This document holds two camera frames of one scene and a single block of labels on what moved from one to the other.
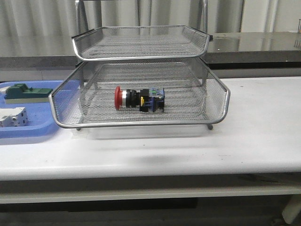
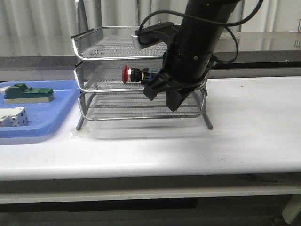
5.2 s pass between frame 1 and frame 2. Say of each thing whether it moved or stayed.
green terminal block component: stayed
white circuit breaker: stayed
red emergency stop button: moved
